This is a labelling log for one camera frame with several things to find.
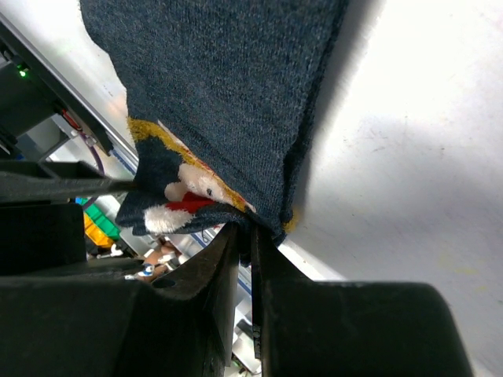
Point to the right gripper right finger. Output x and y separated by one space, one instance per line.
303 327

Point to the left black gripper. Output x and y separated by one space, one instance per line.
45 236

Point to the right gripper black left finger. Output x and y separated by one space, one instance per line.
179 325

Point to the navy cartoon sock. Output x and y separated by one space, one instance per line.
220 103

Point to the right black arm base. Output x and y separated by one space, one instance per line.
31 93

